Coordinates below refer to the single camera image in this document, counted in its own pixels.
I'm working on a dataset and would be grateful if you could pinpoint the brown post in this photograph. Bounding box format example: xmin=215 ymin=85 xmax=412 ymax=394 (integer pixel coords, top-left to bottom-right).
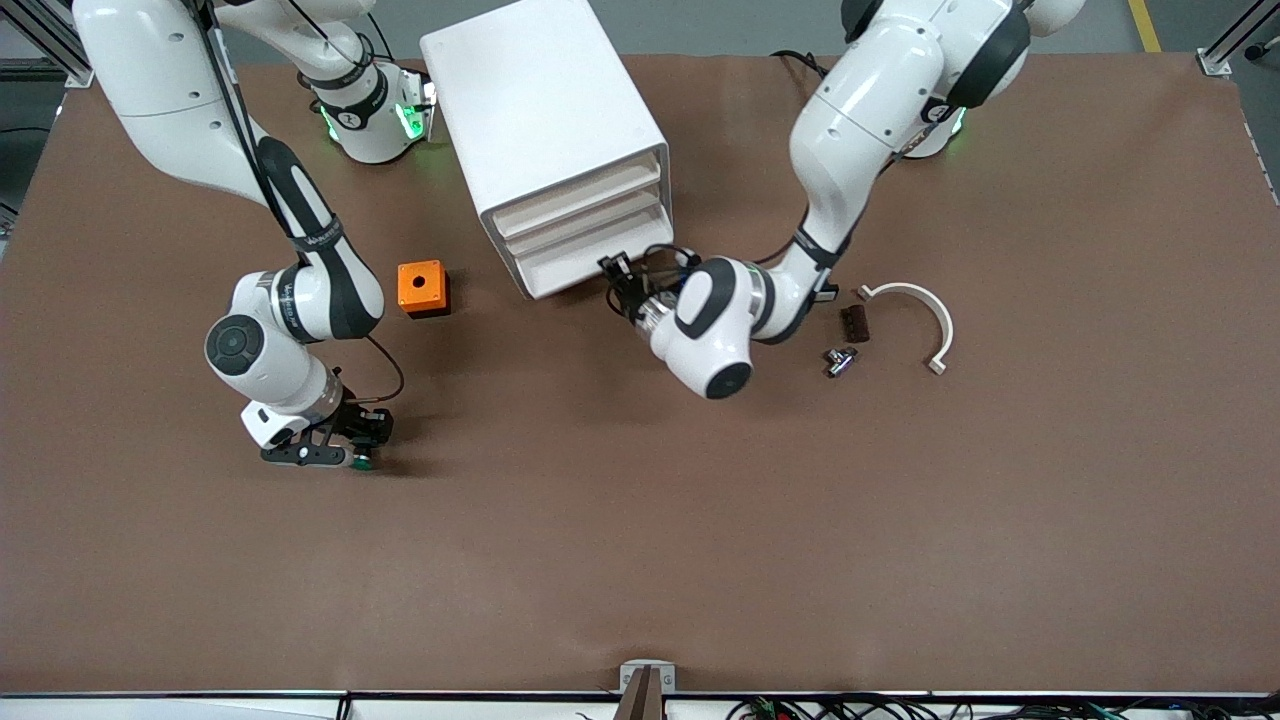
xmin=613 ymin=668 xmax=667 ymax=720

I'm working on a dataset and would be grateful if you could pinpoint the white curved bracket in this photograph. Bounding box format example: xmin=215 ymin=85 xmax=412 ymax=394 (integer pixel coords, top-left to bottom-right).
xmin=857 ymin=282 xmax=955 ymax=376

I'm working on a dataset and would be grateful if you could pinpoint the small metal bracket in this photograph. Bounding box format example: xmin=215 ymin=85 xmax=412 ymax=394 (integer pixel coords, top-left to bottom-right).
xmin=619 ymin=660 xmax=677 ymax=694

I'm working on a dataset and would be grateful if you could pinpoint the aluminium frame profile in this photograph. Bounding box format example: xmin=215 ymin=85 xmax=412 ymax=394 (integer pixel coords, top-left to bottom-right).
xmin=0 ymin=0 xmax=96 ymax=86
xmin=1198 ymin=0 xmax=1280 ymax=79

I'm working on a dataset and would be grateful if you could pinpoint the white plastic drawer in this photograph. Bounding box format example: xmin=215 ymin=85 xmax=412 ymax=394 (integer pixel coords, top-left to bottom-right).
xmin=495 ymin=152 xmax=663 ymax=238
xmin=512 ymin=205 xmax=673 ymax=301
xmin=503 ymin=182 xmax=665 ymax=261

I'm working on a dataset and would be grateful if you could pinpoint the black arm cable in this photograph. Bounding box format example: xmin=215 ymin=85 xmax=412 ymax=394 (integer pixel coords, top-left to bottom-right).
xmin=645 ymin=243 xmax=703 ymax=293
xmin=195 ymin=0 xmax=407 ymax=407

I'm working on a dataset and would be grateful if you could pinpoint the orange box with hole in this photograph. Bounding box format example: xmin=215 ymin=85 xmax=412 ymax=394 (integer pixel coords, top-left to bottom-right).
xmin=397 ymin=260 xmax=452 ymax=319

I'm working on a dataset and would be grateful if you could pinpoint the black base cable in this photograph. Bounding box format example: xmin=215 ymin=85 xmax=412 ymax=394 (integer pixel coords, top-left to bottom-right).
xmin=770 ymin=48 xmax=833 ymax=83

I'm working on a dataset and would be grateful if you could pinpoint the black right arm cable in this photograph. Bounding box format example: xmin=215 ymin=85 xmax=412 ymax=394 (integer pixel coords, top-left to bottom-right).
xmin=195 ymin=0 xmax=407 ymax=407

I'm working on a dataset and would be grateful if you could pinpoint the black cable bundle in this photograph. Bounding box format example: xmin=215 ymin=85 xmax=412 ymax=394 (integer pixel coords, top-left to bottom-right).
xmin=725 ymin=695 xmax=1280 ymax=720

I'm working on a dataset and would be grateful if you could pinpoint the white drawer cabinet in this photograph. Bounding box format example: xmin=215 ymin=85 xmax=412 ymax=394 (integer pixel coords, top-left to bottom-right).
xmin=418 ymin=0 xmax=676 ymax=301

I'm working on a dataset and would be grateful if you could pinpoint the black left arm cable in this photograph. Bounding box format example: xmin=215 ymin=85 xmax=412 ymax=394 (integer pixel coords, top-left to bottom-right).
xmin=645 ymin=243 xmax=703 ymax=293

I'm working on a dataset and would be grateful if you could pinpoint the brown table mat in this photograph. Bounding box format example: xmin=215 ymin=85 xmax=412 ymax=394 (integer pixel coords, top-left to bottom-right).
xmin=0 ymin=50 xmax=1280 ymax=697

